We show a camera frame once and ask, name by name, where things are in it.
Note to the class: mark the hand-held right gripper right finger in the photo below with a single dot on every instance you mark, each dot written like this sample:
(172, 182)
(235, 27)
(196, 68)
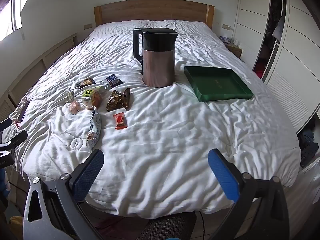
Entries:
(223, 176)

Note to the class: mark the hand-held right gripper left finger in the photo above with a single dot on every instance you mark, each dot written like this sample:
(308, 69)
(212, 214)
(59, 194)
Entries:
(88, 173)

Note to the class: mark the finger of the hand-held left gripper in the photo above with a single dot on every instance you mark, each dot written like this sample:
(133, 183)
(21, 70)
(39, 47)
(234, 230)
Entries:
(5, 124)
(18, 137)

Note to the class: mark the pale green snack packet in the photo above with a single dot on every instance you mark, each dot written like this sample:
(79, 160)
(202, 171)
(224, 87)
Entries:
(70, 96)

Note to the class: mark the dried fruit chips packet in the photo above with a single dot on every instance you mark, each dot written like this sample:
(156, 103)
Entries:
(91, 97)

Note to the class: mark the green tray box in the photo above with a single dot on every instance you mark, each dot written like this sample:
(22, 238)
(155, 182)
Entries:
(215, 82)

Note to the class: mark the phone with red case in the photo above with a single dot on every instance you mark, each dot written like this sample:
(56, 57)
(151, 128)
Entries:
(23, 111)

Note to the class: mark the blue fabric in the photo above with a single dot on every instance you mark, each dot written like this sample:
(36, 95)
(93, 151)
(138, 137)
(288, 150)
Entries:
(3, 185)

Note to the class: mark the long blue and white packet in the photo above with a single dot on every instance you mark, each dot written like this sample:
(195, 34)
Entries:
(94, 127)

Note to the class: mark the red snack packet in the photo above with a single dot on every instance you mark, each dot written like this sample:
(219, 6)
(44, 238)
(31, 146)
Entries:
(120, 121)

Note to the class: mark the white slatted low cabinet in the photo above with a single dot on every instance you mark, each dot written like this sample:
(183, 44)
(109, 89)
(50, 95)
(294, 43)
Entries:
(32, 67)

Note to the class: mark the pink snack packet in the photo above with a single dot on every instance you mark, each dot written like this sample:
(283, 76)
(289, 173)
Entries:
(75, 107)

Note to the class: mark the dark striped rug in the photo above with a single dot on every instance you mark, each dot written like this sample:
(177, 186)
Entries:
(175, 226)

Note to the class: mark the white bed duvet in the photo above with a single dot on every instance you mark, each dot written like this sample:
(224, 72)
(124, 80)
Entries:
(160, 135)

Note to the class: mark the brown snack packet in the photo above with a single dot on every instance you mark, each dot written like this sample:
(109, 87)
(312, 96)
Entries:
(117, 101)

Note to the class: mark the dark cookie packet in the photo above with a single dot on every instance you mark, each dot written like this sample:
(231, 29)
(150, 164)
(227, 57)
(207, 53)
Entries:
(85, 82)

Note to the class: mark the pile of dark clothes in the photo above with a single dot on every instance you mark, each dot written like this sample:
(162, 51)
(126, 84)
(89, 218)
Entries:
(308, 145)

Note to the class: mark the blue and silver snack packet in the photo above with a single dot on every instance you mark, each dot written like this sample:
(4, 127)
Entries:
(112, 80)

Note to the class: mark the window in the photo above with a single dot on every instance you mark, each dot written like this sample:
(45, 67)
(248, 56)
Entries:
(15, 12)

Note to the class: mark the wooden nightstand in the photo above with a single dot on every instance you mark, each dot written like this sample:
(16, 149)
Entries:
(235, 50)

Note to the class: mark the copper and black kettle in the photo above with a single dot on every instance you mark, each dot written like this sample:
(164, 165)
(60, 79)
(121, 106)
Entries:
(158, 65)

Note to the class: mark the white wardrobe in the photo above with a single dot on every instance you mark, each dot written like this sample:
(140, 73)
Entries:
(295, 55)

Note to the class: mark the hanging clothes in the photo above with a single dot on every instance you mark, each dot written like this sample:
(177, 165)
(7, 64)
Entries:
(275, 22)

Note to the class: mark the wooden headboard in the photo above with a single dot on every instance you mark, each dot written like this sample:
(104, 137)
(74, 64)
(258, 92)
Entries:
(155, 10)

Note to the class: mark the wall socket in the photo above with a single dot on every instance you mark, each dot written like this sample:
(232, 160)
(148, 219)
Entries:
(88, 26)
(226, 27)

